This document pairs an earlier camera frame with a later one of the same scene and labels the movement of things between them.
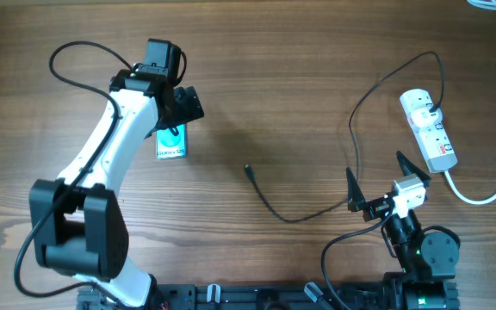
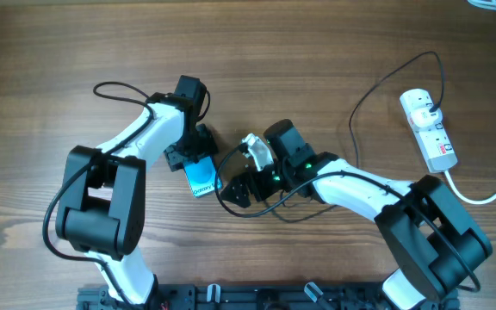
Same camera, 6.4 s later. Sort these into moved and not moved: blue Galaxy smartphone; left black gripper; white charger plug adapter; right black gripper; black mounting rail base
Moved: left black gripper; blue Galaxy smartphone; right black gripper
Not moved: black mounting rail base; white charger plug adapter
